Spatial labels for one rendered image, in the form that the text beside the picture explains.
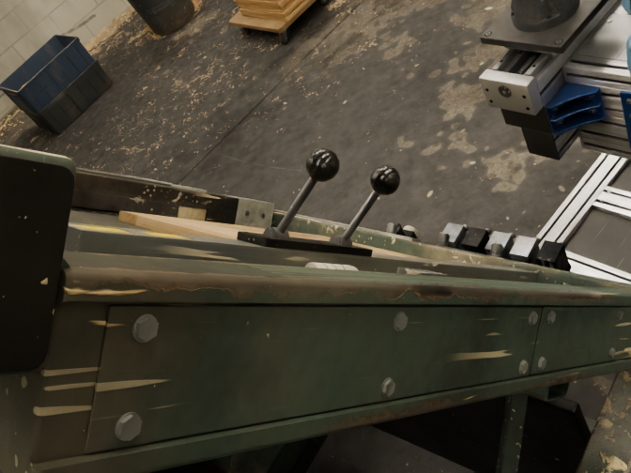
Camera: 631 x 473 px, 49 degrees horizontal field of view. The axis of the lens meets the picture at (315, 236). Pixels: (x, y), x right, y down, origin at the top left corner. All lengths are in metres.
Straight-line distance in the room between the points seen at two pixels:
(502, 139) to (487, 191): 0.30
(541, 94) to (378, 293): 1.23
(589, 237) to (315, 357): 1.89
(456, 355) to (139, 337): 0.34
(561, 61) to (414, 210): 1.34
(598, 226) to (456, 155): 0.93
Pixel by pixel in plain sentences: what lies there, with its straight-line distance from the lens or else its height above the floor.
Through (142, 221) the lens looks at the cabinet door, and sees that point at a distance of 1.22.
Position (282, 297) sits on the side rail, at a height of 1.69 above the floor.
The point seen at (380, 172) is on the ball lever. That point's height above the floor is 1.45.
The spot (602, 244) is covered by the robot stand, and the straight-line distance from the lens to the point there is 2.29.
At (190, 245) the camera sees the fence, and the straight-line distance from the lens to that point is 0.69.
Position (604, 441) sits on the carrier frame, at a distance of 1.31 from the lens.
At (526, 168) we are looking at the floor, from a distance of 2.89.
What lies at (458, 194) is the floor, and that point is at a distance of 2.89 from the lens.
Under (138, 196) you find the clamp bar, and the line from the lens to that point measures 1.52.
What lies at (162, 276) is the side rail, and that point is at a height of 1.76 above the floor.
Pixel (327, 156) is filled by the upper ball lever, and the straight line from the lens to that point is 0.75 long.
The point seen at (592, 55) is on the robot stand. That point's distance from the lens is 1.73.
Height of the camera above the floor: 1.97
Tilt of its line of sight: 40 degrees down
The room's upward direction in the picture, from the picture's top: 35 degrees counter-clockwise
